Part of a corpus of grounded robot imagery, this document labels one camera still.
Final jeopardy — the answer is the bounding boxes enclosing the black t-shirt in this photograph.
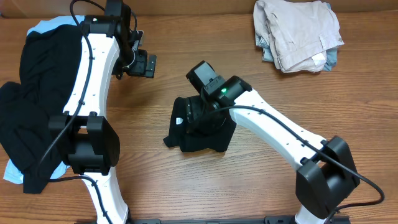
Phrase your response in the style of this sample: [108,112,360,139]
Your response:
[164,97,236,152]

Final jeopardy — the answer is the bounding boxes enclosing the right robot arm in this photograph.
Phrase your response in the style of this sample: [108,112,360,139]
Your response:
[186,61,359,223]

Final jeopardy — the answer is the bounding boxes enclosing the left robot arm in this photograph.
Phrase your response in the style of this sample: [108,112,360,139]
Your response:
[49,0,157,223]

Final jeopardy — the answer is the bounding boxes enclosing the black clothes pile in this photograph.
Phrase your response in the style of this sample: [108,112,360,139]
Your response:
[1,25,82,194]

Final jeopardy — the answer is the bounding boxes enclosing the beige folded trousers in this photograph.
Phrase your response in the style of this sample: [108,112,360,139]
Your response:
[253,0,344,73]

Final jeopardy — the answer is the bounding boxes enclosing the grey-blue folded garment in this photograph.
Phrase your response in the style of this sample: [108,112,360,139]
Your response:
[255,34,338,72]

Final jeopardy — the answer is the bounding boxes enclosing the light blue garment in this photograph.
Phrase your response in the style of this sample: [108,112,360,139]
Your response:
[3,16,76,184]

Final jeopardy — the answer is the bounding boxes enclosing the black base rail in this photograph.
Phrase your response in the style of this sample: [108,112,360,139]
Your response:
[74,215,351,224]

